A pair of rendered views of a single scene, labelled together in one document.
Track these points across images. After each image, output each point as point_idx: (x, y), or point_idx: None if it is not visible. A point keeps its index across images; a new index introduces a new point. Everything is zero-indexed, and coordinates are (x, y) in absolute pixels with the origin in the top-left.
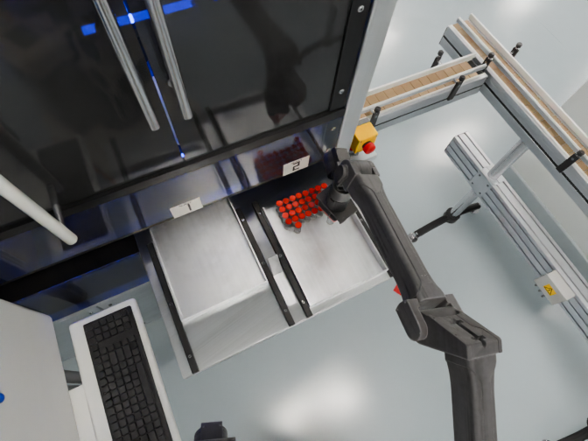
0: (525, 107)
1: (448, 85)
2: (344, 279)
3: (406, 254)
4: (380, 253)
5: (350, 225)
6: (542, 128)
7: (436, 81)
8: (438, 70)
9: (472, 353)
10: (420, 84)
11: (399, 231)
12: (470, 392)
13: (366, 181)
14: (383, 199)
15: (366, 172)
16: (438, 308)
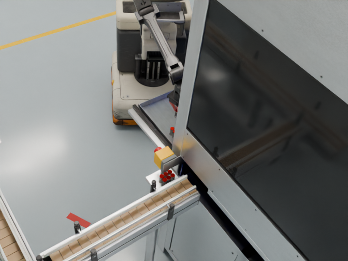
0: (11, 222)
1: (83, 236)
2: (161, 103)
3: (157, 28)
4: (142, 113)
5: (161, 129)
6: (4, 202)
7: (99, 224)
8: (90, 252)
9: None
10: (110, 233)
11: (159, 37)
12: None
13: (175, 59)
14: (166, 52)
15: (174, 68)
16: (145, 13)
